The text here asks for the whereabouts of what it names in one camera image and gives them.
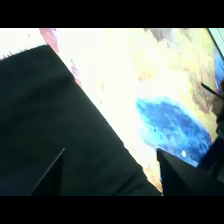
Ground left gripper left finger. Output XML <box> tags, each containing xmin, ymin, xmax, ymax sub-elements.
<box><xmin>0</xmin><ymin>147</ymin><xmax>67</xmax><ymax>197</ymax></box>

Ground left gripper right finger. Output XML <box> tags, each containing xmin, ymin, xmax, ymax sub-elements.
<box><xmin>156</xmin><ymin>147</ymin><xmax>224</xmax><ymax>197</ymax></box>

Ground dark green pants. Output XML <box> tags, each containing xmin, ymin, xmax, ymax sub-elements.
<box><xmin>0</xmin><ymin>44</ymin><xmax>163</xmax><ymax>197</ymax></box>

